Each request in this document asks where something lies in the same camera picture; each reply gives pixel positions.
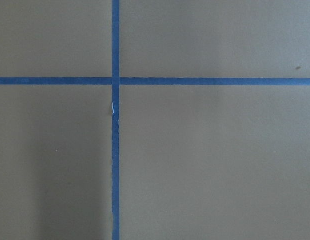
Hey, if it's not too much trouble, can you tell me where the blue tape grid lines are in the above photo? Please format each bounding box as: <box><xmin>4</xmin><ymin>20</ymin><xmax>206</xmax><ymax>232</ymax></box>
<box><xmin>0</xmin><ymin>0</ymin><xmax>310</xmax><ymax>240</ymax></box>

